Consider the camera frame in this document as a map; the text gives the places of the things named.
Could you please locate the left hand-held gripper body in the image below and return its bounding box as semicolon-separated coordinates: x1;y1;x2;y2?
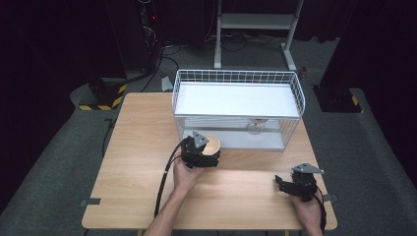
180;130;210;170

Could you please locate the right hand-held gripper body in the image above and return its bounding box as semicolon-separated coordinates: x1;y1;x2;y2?
284;162;326;203

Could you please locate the wooden bowl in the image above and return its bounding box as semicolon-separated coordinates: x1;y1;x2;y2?
201;135;221;158

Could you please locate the clear wine glass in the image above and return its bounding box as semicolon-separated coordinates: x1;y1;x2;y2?
246;118;266;136

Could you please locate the white wire shelf rack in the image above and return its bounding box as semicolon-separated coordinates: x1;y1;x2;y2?
171;69;307;151

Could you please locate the person's left hand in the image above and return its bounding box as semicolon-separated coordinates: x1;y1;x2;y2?
172;159;207;195

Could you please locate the person's right hand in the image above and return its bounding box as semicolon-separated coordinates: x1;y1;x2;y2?
289;191;325;236

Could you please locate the grey floor box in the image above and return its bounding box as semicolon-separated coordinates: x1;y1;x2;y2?
160;76;174;92

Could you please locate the black yellow-striped stand base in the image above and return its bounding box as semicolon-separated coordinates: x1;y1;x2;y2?
78;77;128;112
313;84;364;114

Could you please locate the black equipment tower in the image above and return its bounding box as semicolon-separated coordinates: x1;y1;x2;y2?
104;0;162;74

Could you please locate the white metal stand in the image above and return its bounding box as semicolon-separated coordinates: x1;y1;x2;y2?
213;0;305;72

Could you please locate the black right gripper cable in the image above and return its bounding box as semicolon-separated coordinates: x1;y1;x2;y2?
314;185;328;234

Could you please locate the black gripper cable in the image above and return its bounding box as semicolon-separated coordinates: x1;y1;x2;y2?
314;185;328;234
153;140;191;218

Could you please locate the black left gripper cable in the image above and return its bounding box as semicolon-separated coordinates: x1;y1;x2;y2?
153;140;191;218

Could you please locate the thin black cable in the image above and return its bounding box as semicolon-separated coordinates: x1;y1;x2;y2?
101;117;116;158

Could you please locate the black floor cable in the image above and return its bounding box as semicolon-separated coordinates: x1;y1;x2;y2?
126;45;181;93

